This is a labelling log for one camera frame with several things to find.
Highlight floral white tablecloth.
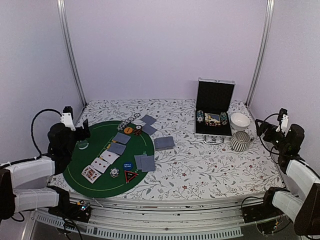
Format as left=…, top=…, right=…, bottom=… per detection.
left=49, top=99, right=284, bottom=201

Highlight striped ceramic mug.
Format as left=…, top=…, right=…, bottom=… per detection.
left=230, top=131, right=255, bottom=152

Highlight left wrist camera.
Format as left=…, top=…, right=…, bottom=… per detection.
left=60, top=106, right=76, bottom=132

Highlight black red triangular plaque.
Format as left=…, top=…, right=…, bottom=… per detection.
left=124, top=170, right=139, bottom=184

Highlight white ceramic bowl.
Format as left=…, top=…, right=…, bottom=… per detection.
left=230, top=113, right=250, bottom=128

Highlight blue small blind button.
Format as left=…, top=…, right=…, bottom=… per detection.
left=123, top=162, right=134, bottom=171

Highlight blue playing card deck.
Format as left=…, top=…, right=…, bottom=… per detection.
left=154, top=136, right=175, bottom=151

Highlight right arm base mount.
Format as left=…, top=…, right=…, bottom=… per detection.
left=240, top=196, right=293, bottom=237

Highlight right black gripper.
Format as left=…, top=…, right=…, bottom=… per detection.
left=256, top=119, right=290, bottom=153

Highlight single blue playing card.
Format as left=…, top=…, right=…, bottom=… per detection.
left=142, top=124, right=157, bottom=136

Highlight right aluminium frame post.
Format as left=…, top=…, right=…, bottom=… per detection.
left=245, top=0, right=275, bottom=108

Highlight face-up king card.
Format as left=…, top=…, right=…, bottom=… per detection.
left=81, top=165, right=101, bottom=184

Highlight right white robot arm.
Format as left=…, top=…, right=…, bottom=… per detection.
left=255, top=119, right=320, bottom=240

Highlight round green poker mat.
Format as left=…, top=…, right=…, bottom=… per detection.
left=63, top=120, right=155, bottom=198

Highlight clear dealer button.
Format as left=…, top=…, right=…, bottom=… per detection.
left=77, top=140, right=89, bottom=150

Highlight face-down community card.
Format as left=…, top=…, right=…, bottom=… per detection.
left=113, top=132, right=131, bottom=145
left=108, top=142, right=127, bottom=155

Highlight front aluminium rail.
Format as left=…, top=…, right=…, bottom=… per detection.
left=23, top=193, right=313, bottom=240

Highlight face-up diamonds card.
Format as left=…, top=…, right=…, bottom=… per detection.
left=90, top=157, right=111, bottom=174

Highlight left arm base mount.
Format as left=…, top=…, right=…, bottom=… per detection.
left=48, top=200, right=92, bottom=223

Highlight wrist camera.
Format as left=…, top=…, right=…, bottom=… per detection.
left=275, top=108, right=289, bottom=133
left=60, top=106, right=76, bottom=132

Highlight aluminium poker chip case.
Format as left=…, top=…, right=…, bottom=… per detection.
left=194, top=77, right=235, bottom=138

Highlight left aluminium frame post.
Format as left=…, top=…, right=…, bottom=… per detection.
left=56, top=0, right=87, bottom=108

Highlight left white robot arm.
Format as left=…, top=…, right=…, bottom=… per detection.
left=0, top=120, right=92, bottom=223

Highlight poker chips in case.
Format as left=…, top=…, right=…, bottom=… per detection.
left=196, top=110, right=229, bottom=127

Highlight aluminium frame post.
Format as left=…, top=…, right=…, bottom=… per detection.
left=56, top=0, right=87, bottom=108
left=245, top=0, right=275, bottom=108

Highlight orange big blind button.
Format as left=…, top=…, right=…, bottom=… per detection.
left=123, top=127, right=133, bottom=135

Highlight red poker chip stack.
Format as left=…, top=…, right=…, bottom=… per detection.
left=133, top=125, right=142, bottom=136

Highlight card deck in case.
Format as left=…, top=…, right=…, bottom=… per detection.
left=204, top=113, right=221, bottom=123

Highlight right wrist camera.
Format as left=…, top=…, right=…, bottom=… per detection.
left=275, top=108, right=289, bottom=133

